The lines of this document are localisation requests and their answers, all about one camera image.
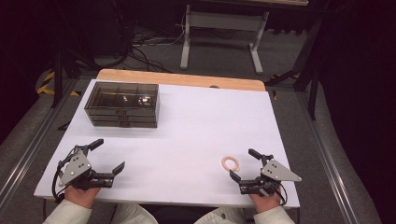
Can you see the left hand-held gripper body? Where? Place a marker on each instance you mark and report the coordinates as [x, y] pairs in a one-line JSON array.
[[74, 169]]

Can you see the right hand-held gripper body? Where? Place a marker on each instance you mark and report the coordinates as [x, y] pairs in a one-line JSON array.
[[275, 172]]

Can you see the person's left hand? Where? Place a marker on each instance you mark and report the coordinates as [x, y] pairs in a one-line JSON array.
[[80, 196]]

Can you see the person's right hand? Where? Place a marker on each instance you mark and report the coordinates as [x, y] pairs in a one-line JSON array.
[[264, 202]]

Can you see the dark transparent drawer box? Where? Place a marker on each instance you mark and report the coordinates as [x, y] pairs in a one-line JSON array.
[[123, 104]]

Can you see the person's torso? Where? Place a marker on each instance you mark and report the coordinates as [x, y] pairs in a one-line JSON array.
[[140, 216]]

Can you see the black metal stand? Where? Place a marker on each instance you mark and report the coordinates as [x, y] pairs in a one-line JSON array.
[[313, 77], [57, 77]]

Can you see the yellow black floor tape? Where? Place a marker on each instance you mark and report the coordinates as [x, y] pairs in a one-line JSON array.
[[46, 84]]

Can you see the metal floor rail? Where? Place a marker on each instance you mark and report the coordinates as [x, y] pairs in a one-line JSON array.
[[330, 161], [28, 149]]

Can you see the white metal desk frame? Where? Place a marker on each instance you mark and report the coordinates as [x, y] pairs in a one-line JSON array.
[[224, 21]]

